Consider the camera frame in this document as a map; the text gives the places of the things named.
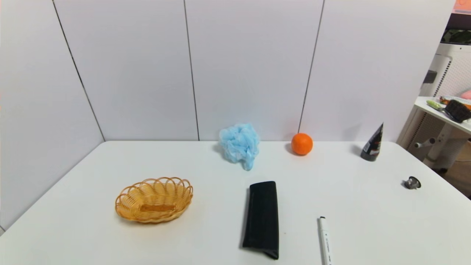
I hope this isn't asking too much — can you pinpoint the light blue bath loofah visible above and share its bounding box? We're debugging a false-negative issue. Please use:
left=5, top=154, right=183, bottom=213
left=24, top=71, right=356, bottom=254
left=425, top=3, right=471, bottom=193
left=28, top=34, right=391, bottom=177
left=219, top=123, right=260, bottom=171

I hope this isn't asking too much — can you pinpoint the yellow wicker basket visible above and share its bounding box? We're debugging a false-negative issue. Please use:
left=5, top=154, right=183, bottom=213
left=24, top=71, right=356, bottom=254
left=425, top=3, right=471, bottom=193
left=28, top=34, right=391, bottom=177
left=115, top=177, right=194, bottom=224

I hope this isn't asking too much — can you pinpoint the orange fruit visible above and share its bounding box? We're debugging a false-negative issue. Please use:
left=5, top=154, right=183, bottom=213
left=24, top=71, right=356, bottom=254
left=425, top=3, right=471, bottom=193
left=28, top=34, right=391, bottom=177
left=291, top=133, right=314, bottom=156

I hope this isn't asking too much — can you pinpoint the black folded cloth pouch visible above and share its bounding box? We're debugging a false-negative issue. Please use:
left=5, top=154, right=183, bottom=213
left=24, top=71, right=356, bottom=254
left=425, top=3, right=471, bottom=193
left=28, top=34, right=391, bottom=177
left=242, top=181, right=280, bottom=260

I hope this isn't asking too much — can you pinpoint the black cosmetic tube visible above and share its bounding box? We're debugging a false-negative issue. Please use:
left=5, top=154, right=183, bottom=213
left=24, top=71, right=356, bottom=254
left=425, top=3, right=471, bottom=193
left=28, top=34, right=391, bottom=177
left=360, top=123, right=384, bottom=162

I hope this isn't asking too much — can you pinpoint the white marker pen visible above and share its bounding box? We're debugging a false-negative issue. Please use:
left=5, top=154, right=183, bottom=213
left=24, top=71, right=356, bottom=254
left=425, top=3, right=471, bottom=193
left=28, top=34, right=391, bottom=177
left=319, top=216, right=332, bottom=265

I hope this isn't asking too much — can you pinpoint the small silver metal cap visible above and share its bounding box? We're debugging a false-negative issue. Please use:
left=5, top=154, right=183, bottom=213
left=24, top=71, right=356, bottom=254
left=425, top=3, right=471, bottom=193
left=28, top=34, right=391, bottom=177
left=404, top=176, right=422, bottom=190

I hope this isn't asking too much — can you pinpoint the white side table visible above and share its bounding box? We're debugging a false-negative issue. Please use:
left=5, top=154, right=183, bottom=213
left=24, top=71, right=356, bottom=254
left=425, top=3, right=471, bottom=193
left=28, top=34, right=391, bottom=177
left=414, top=96, right=471, bottom=170

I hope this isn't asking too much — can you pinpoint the orange packet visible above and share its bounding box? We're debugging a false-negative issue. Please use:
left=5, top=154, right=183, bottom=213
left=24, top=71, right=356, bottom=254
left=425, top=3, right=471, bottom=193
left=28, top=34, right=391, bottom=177
left=439, top=96, right=471, bottom=110

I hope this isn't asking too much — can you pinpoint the black brush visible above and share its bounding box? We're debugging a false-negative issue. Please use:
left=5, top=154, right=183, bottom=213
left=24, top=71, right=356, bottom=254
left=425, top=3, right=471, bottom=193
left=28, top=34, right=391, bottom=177
left=444, top=99, right=471, bottom=123

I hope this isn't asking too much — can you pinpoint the white pegboard cabinet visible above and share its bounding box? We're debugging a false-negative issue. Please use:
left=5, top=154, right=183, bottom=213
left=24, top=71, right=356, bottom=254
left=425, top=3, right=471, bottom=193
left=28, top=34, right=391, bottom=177
left=397, top=42, right=471, bottom=149

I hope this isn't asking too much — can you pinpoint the orange box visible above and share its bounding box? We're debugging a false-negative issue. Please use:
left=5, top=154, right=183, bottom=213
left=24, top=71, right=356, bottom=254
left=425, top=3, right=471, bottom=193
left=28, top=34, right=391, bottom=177
left=453, top=0, right=471, bottom=14

